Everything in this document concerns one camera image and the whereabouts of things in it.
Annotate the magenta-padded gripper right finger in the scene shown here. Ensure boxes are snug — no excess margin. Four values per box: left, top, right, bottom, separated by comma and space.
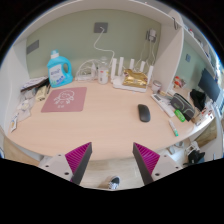
132, 142, 184, 186

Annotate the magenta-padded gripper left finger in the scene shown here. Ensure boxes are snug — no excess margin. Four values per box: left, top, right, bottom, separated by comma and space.
38, 141, 93, 186

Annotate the black computer mouse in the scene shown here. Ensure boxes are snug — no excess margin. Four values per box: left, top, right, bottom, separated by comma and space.
137, 103, 152, 123

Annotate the pink mouse pad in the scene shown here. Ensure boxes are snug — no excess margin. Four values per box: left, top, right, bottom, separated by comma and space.
40, 86, 88, 113

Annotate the green white marker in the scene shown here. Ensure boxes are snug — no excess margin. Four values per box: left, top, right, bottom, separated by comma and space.
168, 118, 180, 138

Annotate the green tube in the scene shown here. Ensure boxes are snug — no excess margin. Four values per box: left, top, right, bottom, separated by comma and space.
173, 108, 186, 123

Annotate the white remote control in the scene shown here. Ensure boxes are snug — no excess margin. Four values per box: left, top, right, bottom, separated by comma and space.
150, 93, 176, 118

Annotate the black pencil case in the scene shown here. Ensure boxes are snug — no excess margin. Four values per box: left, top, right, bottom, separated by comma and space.
170, 92, 196, 122

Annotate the white card packet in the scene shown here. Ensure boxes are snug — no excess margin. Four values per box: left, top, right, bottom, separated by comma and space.
9, 111, 21, 133

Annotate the small round tin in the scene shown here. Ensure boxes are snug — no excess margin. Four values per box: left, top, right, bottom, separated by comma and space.
151, 80, 162, 94

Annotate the small yellow box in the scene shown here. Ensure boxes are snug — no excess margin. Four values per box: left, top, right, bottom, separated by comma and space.
35, 85, 48, 102

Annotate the clear plastic bag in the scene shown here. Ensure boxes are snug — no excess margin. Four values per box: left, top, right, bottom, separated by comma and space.
14, 89, 39, 121

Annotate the black cloth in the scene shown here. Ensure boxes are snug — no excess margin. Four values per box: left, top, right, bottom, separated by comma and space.
189, 88, 208, 112

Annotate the gold foil bag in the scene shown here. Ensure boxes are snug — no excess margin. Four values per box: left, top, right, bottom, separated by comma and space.
121, 68, 149, 89

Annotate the white router with antennas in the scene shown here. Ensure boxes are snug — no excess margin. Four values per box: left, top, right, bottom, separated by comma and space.
109, 56, 155, 93

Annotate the stack of books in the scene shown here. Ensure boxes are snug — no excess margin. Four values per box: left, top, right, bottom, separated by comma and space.
20, 75, 50, 94

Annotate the clear plastic jar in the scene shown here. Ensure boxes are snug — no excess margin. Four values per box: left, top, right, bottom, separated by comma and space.
97, 56, 110, 85

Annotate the blue detergent bottle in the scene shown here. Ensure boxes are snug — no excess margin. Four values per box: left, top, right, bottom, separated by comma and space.
46, 49, 74, 88

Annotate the black monitor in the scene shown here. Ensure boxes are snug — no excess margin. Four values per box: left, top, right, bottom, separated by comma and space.
197, 68, 222, 103

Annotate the white cable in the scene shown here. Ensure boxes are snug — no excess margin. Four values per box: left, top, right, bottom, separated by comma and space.
93, 27, 116, 64

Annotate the grey switch plate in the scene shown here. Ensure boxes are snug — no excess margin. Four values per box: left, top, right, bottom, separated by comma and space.
26, 39, 40, 55

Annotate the white wall charger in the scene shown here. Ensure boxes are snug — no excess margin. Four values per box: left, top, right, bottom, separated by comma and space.
145, 28, 158, 43

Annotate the grey wall socket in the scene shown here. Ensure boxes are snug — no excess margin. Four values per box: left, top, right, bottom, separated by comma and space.
93, 21, 109, 34

